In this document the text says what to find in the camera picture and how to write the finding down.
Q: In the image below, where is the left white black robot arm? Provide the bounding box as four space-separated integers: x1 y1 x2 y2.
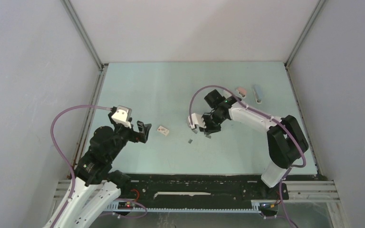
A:
45 121 152 228

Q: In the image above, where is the left aluminium frame post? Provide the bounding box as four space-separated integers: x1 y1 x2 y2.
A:
61 0 104 70

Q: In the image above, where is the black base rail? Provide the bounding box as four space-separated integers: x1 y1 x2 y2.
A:
120 173 289 210

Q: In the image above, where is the white staple box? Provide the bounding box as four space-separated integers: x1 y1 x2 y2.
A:
157 125 170 136

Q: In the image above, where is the right aluminium frame post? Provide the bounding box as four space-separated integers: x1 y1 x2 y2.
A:
285 0 328 69

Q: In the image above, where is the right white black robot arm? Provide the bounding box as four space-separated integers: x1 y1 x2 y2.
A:
188 89 309 199

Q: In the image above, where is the aluminium frame post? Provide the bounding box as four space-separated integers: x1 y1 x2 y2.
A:
61 0 104 70
285 0 328 69

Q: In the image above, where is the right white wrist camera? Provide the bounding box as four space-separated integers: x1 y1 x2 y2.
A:
187 113 206 130

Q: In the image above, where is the long white stapler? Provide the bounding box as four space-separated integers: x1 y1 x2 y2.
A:
223 90 231 99

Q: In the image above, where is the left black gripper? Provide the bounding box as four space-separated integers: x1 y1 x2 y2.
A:
107 113 151 161

